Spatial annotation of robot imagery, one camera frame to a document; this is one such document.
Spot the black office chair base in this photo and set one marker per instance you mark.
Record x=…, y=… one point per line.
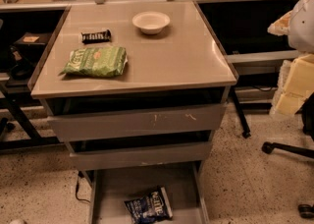
x=307, y=115

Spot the black box with label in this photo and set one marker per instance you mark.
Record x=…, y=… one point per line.
x=33, y=41

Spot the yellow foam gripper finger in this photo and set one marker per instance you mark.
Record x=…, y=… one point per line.
x=295, y=85

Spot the grey open bottom drawer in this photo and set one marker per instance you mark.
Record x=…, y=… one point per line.
x=112, y=187

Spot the grey top drawer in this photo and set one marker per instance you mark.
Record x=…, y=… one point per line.
x=135, y=123

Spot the black candy bar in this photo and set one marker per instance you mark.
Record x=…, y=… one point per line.
x=96, y=37

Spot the white bowl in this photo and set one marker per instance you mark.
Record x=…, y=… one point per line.
x=150, y=22

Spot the blue chip bag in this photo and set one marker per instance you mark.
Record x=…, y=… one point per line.
x=153, y=207

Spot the grey middle drawer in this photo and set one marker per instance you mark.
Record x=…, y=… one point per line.
x=141, y=156

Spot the green chip bag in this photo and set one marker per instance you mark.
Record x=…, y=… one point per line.
x=98, y=62

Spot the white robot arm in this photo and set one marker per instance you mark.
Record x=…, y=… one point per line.
x=298, y=26

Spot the black caster wheel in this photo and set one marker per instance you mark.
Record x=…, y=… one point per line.
x=306, y=211

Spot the long grey background desk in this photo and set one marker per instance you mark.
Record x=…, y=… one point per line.
x=15, y=94

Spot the grey drawer cabinet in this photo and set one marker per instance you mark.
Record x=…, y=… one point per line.
x=180, y=66

